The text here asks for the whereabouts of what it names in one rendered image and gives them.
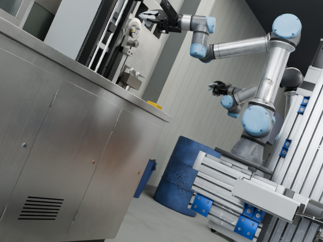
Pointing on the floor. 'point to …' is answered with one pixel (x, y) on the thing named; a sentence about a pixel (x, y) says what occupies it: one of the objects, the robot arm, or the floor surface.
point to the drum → (180, 175)
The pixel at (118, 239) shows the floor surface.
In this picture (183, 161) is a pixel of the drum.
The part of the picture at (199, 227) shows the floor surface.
